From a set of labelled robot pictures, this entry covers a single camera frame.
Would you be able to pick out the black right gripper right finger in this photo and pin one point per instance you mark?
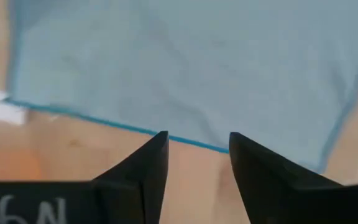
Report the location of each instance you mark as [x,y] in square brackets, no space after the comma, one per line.
[291,202]

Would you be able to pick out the teal microfiber towel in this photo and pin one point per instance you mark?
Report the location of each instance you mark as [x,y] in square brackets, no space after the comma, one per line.
[182,77]

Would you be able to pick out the translucent orange plastic basket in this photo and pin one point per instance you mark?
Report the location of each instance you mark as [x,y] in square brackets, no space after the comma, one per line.
[5,165]

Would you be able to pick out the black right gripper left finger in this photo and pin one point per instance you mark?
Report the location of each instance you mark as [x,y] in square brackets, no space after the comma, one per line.
[120,202]

